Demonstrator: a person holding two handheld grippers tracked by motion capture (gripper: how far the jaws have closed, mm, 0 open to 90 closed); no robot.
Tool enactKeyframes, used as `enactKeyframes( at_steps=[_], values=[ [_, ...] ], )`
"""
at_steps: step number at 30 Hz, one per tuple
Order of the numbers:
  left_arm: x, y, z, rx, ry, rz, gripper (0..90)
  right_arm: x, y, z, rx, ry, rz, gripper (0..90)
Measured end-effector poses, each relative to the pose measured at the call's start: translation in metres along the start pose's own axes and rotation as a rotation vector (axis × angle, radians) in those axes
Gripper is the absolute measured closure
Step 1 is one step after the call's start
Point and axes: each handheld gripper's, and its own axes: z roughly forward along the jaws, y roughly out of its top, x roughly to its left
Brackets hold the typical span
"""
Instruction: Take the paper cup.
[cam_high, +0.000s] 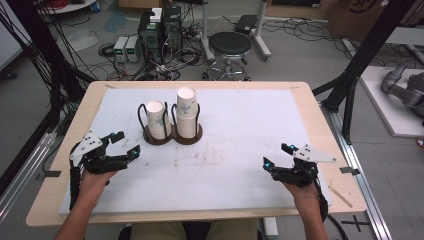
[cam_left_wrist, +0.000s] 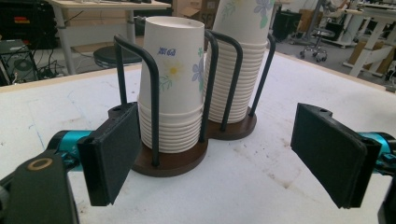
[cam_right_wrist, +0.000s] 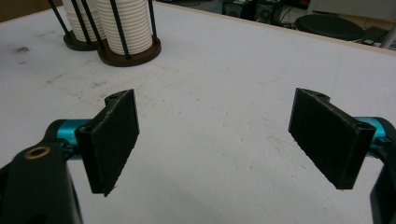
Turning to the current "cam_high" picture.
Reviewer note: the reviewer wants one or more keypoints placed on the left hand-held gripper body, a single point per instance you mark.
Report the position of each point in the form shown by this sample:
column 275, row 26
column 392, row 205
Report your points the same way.
column 89, row 146

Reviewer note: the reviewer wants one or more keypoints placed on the black round stool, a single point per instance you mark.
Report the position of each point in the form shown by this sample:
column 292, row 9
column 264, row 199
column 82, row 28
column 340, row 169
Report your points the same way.
column 230, row 45

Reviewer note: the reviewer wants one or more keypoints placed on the person's khaki pants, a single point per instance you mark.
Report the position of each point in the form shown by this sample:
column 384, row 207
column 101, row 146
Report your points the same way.
column 160, row 231

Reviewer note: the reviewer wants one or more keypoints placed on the white table mat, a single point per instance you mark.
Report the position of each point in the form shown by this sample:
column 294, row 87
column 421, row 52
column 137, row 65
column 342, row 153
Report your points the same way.
column 233, row 150

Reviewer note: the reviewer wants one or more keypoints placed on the short stack of paper cups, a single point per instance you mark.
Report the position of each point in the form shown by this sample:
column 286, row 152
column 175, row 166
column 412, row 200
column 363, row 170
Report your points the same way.
column 158, row 120

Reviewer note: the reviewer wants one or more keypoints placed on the thin wooden stick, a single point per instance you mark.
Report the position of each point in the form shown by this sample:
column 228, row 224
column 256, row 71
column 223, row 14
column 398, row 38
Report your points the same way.
column 340, row 196

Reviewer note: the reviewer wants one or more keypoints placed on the white board panel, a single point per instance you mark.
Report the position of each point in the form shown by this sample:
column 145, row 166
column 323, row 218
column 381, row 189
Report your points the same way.
column 8, row 40

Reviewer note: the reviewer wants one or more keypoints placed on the black tape piece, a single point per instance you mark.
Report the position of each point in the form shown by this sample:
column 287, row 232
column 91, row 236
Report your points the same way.
column 350, row 170

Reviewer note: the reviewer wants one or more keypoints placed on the person's right hand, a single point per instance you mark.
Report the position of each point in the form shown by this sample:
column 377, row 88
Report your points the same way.
column 304, row 195

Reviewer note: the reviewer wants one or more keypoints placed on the black box on stand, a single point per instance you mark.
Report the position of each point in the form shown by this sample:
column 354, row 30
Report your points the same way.
column 246, row 23

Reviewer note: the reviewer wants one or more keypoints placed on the person's left hand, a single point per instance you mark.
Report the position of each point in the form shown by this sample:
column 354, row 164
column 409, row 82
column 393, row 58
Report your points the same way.
column 95, row 183

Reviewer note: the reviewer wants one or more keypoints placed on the white platform board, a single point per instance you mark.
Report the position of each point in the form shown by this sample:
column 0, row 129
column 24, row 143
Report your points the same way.
column 383, row 106

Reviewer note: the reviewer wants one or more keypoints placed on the aluminium rail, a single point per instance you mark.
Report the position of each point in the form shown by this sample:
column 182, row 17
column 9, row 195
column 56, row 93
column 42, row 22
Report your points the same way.
column 26, row 173
column 363, row 186

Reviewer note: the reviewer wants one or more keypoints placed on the white metal stand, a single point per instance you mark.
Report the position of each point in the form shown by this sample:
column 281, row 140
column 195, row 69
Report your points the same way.
column 261, row 40

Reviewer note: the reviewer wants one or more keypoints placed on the white round table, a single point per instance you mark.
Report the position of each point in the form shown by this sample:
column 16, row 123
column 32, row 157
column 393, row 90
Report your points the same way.
column 66, row 6

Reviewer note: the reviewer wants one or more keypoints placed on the light wooden table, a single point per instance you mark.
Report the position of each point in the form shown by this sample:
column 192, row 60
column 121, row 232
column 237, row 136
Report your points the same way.
column 346, row 195

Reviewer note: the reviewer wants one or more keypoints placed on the brown cardboard box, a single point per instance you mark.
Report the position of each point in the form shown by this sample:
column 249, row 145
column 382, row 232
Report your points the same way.
column 356, row 18

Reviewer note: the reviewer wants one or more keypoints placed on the grey bench power supply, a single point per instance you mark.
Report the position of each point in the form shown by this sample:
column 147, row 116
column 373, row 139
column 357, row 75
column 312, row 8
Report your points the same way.
column 120, row 48
column 132, row 48

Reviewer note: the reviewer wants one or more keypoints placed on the dark brown double cup holder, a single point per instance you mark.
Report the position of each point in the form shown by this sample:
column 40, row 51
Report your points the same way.
column 173, row 135

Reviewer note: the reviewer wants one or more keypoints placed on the tall stack of paper cups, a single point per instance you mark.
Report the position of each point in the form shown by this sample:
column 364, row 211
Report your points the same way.
column 186, row 126

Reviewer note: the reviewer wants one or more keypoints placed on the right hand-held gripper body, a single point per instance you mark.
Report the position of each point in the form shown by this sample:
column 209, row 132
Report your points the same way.
column 305, row 166

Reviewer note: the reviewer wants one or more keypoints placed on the white table leg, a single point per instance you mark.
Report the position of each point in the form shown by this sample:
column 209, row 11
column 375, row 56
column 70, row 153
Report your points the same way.
column 270, row 228

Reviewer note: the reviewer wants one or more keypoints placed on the black computer tower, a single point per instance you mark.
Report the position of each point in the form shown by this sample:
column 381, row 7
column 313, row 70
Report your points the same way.
column 172, row 30
column 150, row 36

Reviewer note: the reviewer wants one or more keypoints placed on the white printed paper cup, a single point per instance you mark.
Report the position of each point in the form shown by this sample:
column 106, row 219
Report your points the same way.
column 186, row 101

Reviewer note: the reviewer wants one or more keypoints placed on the black metal frame strut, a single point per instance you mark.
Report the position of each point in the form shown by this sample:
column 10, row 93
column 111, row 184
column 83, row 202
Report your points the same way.
column 366, row 56
column 43, row 50

